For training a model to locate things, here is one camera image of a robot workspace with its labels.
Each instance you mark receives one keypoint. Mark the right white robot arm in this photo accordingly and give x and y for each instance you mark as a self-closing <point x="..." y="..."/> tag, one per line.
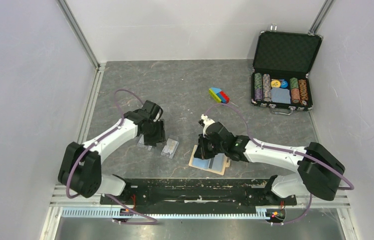
<point x="314" y="169"/>

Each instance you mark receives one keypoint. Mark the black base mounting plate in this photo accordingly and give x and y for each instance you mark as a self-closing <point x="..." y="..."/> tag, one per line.
<point x="200" y="195"/>

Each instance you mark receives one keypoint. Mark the blue playing card deck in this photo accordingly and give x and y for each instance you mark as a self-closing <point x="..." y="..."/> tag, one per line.
<point x="280" y="95"/>

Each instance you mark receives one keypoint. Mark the beige card holder wallet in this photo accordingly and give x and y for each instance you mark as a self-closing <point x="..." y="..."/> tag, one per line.
<point x="216" y="165"/>

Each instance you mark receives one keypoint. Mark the green red chip stack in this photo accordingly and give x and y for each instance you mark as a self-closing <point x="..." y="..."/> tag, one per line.
<point x="294" y="90"/>

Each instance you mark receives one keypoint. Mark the blue dealer chip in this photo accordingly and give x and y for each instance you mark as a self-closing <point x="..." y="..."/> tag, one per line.
<point x="284" y="84"/>

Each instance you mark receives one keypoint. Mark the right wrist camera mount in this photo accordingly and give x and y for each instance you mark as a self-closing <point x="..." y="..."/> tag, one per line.
<point x="205" y="122"/>

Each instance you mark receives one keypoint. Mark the green purple chip stack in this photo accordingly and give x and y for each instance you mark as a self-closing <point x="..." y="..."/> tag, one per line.
<point x="258" y="89"/>

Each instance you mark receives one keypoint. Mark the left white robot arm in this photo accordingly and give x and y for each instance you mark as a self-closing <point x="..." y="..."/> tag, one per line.
<point x="81" y="168"/>

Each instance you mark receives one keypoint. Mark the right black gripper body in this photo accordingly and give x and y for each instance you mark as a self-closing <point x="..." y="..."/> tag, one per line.
<point x="213" y="149"/>

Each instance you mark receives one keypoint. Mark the black poker chip case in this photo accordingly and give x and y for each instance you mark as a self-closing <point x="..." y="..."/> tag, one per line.
<point x="285" y="55"/>

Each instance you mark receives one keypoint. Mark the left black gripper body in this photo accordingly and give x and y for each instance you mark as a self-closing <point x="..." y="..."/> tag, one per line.
<point x="155" y="133"/>

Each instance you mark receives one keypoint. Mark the yellow dealer chip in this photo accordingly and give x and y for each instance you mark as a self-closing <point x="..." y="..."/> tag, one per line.
<point x="275" y="83"/>

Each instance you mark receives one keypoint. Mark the grey pink chip stack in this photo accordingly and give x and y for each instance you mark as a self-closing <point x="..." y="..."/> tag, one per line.
<point x="266" y="82"/>

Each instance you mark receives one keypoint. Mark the colourful toy brick block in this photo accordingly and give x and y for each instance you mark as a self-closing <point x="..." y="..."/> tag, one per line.
<point x="219" y="95"/>

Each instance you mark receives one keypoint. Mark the orange brown chip stack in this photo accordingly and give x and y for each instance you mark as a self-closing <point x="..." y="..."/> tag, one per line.
<point x="303" y="91"/>

